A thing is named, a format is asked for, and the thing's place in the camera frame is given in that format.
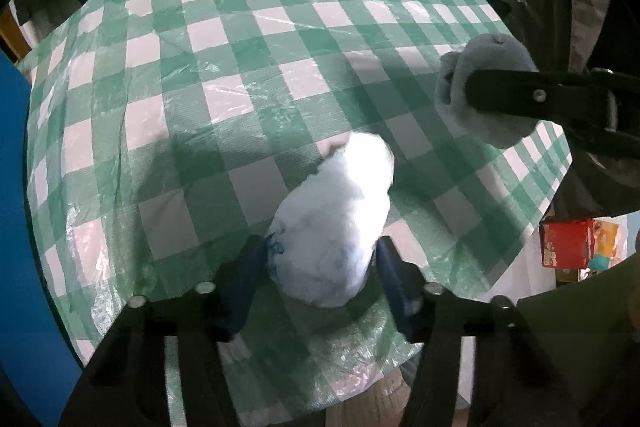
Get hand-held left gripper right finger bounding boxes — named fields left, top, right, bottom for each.
left=375, top=236, right=586, bottom=427

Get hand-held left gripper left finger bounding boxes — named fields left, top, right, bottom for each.
left=57, top=234, right=266, bottom=427

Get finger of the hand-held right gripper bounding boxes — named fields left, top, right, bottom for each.
left=466, top=68, right=619, bottom=132

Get blue grey soft roll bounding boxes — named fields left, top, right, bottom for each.
left=434, top=33, right=540, bottom=150

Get white plush toy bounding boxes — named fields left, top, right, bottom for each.
left=264, top=132, right=396, bottom=309

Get person's dark jacket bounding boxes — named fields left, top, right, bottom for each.
left=505, top=0, right=640, bottom=218

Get red box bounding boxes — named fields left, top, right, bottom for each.
left=540, top=218, right=598, bottom=269

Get beige knit sweater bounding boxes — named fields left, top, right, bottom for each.
left=340, top=367, right=416, bottom=427

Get green white checked tablecloth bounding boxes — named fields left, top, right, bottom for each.
left=17, top=0, right=573, bottom=427

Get person's olive trousers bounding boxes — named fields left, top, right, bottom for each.
left=517, top=257, right=640, bottom=427

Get blue board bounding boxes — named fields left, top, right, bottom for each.
left=0, top=54, right=83, bottom=408

